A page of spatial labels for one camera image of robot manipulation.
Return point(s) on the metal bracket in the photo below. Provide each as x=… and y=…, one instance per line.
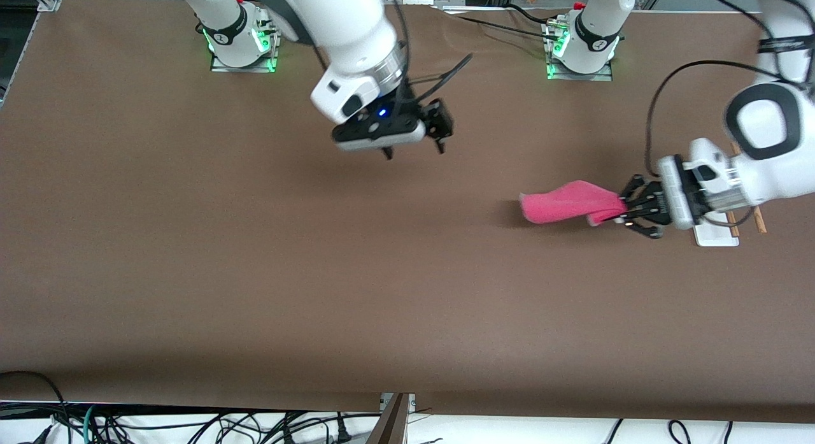
x=384, y=401

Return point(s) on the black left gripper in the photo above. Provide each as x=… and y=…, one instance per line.
x=651, y=204

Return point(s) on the brown table cover sheet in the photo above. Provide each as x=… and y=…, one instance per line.
x=407, y=304

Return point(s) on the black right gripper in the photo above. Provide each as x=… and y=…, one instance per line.
x=435, y=120

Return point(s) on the brown wooden post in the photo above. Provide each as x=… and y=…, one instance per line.
x=391, y=425

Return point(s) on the pink towel with grey back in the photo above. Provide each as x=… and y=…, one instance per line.
x=560, y=205

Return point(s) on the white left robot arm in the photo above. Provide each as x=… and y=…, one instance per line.
x=789, y=176

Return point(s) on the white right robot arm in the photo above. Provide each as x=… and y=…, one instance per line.
x=344, y=23

